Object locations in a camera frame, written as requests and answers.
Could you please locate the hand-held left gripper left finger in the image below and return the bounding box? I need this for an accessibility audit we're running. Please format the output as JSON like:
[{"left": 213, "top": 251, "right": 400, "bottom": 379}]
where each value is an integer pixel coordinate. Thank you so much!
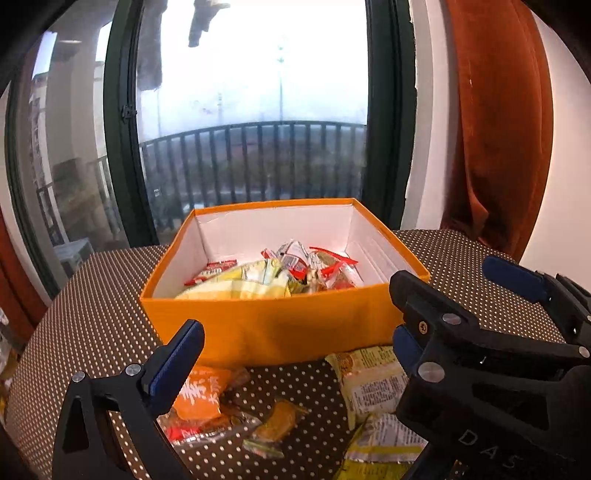
[{"left": 52, "top": 318, "right": 205, "bottom": 480}]

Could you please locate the hanging dark garment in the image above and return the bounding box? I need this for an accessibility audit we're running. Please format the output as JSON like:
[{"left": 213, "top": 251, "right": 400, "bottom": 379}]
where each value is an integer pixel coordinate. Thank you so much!
[{"left": 188, "top": 0, "right": 230, "bottom": 48}]

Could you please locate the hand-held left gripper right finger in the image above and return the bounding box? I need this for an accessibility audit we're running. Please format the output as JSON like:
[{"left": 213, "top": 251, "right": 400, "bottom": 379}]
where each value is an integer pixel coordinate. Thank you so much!
[{"left": 392, "top": 325, "right": 423, "bottom": 370}]

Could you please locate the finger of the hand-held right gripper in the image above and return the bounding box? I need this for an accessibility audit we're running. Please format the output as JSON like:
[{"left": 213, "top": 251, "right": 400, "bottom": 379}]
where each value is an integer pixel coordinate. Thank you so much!
[
  {"left": 482, "top": 256, "right": 591, "bottom": 344},
  {"left": 389, "top": 271, "right": 591, "bottom": 384}
]

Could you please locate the large yellow snack packet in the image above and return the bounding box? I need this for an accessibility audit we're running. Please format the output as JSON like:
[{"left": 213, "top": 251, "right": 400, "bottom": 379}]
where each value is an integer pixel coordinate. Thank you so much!
[{"left": 175, "top": 259, "right": 296, "bottom": 300}]

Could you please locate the red white snack packet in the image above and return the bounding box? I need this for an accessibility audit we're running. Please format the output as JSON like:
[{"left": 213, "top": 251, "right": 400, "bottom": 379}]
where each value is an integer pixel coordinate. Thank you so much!
[{"left": 184, "top": 260, "right": 237, "bottom": 287}]

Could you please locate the black balcony railing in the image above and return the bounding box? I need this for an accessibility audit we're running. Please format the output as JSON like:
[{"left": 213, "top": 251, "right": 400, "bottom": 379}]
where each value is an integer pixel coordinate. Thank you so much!
[{"left": 34, "top": 121, "right": 368, "bottom": 245}]

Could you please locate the dark green window frame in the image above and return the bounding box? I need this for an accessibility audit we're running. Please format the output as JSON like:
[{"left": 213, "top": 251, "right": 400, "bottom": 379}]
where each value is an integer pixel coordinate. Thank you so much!
[{"left": 4, "top": 0, "right": 419, "bottom": 287}]

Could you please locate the brown dotted tablecloth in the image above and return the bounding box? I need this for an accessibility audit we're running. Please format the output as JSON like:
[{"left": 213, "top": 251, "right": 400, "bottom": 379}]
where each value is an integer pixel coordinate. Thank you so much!
[{"left": 4, "top": 228, "right": 568, "bottom": 480}]

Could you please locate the pale apartment building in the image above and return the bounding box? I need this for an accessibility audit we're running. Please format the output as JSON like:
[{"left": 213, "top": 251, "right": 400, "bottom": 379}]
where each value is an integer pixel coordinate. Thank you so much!
[{"left": 28, "top": 69, "right": 58, "bottom": 139}]

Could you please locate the rust orange curtain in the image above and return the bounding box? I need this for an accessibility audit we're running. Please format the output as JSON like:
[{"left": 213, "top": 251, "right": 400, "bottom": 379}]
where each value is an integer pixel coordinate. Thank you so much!
[
  {"left": 0, "top": 212, "right": 51, "bottom": 342},
  {"left": 438, "top": 0, "right": 555, "bottom": 264}
]

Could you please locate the yellow silver snack packet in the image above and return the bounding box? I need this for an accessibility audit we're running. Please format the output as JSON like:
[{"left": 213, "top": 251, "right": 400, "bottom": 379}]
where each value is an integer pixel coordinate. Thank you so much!
[{"left": 332, "top": 411, "right": 430, "bottom": 480}]

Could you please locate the orange cardboard box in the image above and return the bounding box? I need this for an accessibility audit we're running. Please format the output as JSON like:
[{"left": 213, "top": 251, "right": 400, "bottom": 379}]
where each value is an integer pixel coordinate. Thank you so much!
[{"left": 140, "top": 198, "right": 431, "bottom": 369}]

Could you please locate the small orange candy packet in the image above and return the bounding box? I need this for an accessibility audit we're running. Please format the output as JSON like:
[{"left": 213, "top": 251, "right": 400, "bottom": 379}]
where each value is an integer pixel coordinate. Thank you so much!
[{"left": 242, "top": 399, "right": 310, "bottom": 459}]

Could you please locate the hanging grey garment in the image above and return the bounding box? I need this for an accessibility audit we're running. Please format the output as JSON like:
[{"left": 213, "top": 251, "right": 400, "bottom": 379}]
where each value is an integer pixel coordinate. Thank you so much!
[{"left": 136, "top": 0, "right": 164, "bottom": 90}]

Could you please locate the grey plastic stool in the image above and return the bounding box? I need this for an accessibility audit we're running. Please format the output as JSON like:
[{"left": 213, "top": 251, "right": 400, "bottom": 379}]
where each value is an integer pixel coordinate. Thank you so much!
[{"left": 54, "top": 237, "right": 95, "bottom": 278}]

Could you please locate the small yellow labelled snack packet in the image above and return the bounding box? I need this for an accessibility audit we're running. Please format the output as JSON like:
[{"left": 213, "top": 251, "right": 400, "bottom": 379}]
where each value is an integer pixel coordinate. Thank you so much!
[{"left": 325, "top": 345, "right": 416, "bottom": 430}]

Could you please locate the orange snack packet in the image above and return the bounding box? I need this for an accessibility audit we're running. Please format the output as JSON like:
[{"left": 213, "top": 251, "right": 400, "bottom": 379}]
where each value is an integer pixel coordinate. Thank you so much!
[{"left": 173, "top": 366, "right": 250, "bottom": 421}]

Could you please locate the small red snack packet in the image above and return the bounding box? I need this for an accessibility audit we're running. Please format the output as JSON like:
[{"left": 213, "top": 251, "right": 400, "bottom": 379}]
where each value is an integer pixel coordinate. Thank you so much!
[{"left": 308, "top": 247, "right": 360, "bottom": 291}]

